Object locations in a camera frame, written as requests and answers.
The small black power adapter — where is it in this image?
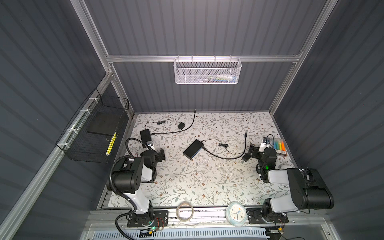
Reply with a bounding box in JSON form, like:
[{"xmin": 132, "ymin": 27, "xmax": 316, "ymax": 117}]
[{"xmin": 242, "ymin": 153, "xmax": 251, "ymax": 162}]

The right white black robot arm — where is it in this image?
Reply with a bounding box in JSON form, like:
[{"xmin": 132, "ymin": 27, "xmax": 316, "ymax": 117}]
[{"xmin": 243, "ymin": 143, "xmax": 335, "ymax": 224}]

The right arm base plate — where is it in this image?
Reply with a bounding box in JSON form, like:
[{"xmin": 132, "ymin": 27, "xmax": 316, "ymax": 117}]
[{"xmin": 246, "ymin": 208, "xmax": 289, "ymax": 224}]

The white round clock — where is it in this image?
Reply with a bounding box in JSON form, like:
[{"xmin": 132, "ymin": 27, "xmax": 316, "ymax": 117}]
[{"xmin": 225, "ymin": 202, "xmax": 247, "ymax": 227}]

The yellow black striped item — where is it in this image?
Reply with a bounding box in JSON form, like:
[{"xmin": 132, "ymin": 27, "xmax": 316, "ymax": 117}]
[{"xmin": 106, "ymin": 132, "xmax": 118, "ymax": 156}]

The highlighter marker pack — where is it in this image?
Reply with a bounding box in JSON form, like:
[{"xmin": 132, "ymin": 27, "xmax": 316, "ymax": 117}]
[{"xmin": 274, "ymin": 139, "xmax": 287, "ymax": 156}]

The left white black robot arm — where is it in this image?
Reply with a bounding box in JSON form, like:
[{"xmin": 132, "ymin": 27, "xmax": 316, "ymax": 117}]
[{"xmin": 106, "ymin": 138, "xmax": 166, "ymax": 226}]

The floral table mat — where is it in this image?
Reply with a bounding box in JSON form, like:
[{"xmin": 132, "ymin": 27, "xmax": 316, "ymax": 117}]
[{"xmin": 129, "ymin": 112, "xmax": 289, "ymax": 207}]

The long black ethernet cable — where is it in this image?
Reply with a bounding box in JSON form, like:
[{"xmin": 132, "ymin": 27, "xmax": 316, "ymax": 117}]
[{"xmin": 144, "ymin": 109, "xmax": 198, "ymax": 136}]

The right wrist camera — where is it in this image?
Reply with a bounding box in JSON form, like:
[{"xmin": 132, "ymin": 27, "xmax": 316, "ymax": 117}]
[{"xmin": 259, "ymin": 137, "xmax": 273, "ymax": 153}]

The black flat box in basket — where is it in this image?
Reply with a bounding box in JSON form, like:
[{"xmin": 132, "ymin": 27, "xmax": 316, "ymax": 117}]
[{"xmin": 87, "ymin": 112, "xmax": 121, "ymax": 137}]

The white wire mesh basket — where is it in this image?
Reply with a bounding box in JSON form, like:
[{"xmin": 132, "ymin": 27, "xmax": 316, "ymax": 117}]
[{"xmin": 173, "ymin": 58, "xmax": 242, "ymax": 85}]

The black wire basket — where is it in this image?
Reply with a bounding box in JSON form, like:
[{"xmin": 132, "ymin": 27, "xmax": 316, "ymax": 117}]
[{"xmin": 56, "ymin": 90, "xmax": 130, "ymax": 164}]

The black power adapter left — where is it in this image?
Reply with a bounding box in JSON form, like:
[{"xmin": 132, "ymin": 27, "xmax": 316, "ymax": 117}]
[{"xmin": 178, "ymin": 123, "xmax": 186, "ymax": 130}]

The clear tape roll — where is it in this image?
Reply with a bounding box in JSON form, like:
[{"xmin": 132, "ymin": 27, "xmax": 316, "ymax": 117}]
[{"xmin": 176, "ymin": 202, "xmax": 195, "ymax": 222}]

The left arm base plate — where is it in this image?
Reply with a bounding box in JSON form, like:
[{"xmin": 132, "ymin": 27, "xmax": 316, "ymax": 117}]
[{"xmin": 127, "ymin": 210, "xmax": 169, "ymax": 228}]

